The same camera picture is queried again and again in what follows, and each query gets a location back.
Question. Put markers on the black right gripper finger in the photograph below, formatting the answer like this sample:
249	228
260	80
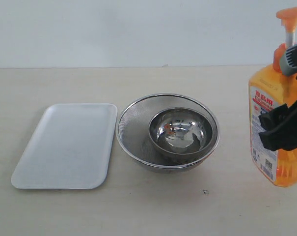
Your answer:
279	138
282	116

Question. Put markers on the orange pump soap bottle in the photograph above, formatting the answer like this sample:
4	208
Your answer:
268	89

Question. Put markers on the small stainless steel bowl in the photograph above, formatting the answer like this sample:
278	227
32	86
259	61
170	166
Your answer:
180	132

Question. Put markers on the steel mesh colander bowl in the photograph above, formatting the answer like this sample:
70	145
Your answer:
133	136

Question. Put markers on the white rectangular plastic tray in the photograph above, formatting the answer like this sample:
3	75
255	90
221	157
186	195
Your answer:
69	149

